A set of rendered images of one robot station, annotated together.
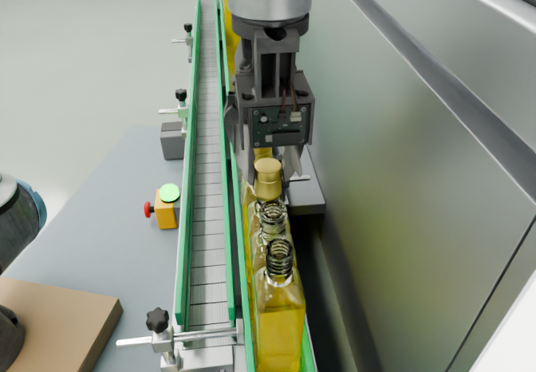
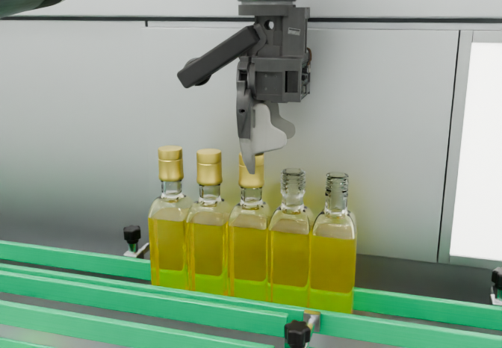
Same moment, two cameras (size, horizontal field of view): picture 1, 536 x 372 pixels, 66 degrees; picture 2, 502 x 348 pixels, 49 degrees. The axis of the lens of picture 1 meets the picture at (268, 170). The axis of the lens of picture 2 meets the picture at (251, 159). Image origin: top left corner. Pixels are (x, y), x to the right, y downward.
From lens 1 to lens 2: 0.68 m
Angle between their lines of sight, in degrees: 63
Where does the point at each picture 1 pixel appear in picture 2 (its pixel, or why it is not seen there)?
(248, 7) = not seen: outside the picture
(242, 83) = (270, 57)
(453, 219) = (410, 79)
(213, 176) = not seen: hidden behind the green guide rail
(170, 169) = not seen: outside the picture
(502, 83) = (404, 1)
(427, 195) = (380, 86)
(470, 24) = not seen: outside the picture
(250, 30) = (286, 8)
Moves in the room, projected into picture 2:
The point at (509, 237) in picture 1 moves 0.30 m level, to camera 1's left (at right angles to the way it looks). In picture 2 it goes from (450, 54) to (430, 79)
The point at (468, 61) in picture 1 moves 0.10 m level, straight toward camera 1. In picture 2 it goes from (374, 4) to (438, 3)
